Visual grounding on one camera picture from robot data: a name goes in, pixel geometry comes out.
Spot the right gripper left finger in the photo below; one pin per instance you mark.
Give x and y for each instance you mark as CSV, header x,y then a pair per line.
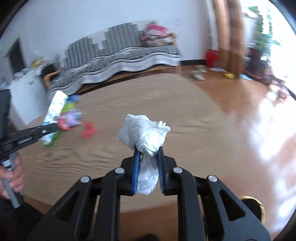
x,y
90,209

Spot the purple toy figure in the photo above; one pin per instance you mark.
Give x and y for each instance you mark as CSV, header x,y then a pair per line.
x,y
69,119

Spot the wooden frame sofa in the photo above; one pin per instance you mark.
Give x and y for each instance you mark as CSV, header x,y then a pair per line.
x,y
115,53

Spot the person left hand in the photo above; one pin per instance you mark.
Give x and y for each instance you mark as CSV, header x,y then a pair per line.
x,y
16,177

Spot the yellow toy on floor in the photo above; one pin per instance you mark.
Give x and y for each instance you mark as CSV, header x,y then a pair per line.
x,y
229,75

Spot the white cabinet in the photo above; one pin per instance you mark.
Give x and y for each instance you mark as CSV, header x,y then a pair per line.
x,y
28,99

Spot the potted green plant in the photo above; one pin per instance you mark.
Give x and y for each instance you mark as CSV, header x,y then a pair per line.
x,y
258,66

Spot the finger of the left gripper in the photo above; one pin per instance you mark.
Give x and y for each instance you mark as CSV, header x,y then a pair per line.
x,y
31,134

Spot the green popcorn snack bag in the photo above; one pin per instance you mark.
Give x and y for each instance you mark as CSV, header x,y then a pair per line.
x,y
68,107

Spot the brown striped curtain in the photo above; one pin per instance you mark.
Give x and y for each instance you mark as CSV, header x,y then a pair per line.
x,y
230,31

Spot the red bag on floor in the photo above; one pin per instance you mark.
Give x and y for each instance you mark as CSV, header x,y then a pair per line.
x,y
211,57

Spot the beige slippers pair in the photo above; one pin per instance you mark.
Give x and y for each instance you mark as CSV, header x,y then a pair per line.
x,y
199,72

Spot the pink cartoon pillow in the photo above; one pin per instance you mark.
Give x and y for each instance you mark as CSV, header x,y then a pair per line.
x,y
154,32

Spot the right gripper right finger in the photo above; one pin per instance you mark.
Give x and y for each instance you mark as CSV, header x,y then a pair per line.
x,y
207,208

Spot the red plastic clip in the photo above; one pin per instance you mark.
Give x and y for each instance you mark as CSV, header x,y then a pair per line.
x,y
89,130

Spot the white tissue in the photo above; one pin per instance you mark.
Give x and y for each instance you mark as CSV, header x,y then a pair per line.
x,y
146,136

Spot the black gold trash bin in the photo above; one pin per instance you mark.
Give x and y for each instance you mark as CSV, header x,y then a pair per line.
x,y
255,206

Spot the black white striped blanket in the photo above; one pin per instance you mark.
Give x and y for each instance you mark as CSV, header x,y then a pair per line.
x,y
115,55

